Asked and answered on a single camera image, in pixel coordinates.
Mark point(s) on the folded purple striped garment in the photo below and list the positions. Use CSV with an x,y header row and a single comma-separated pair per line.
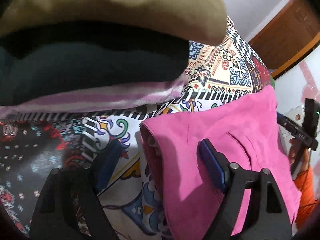
x,y
100,100

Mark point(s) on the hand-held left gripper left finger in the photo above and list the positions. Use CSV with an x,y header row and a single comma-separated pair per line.
x,y
107,165

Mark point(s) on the pink pants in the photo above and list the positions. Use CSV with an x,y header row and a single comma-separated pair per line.
x,y
200,120

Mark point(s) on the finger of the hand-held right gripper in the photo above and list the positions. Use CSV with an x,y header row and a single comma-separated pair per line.
x,y
290,127

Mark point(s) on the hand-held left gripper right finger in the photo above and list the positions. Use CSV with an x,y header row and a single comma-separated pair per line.
x,y
212,162

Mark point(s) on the folded khaki pants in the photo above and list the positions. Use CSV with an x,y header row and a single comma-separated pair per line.
x,y
112,2

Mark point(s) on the person's right hand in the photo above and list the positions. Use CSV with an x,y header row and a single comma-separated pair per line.
x,y
293,155

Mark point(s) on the white device with red mark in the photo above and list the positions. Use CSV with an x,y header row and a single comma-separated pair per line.
x,y
295,115

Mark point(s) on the patchwork patterned bedspread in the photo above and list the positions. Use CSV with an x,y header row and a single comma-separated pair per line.
x,y
225,62

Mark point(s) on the folded black garment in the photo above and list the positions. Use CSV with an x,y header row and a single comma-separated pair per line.
x,y
87,65

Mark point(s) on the brown wooden door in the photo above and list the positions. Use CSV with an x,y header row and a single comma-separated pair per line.
x,y
287,35

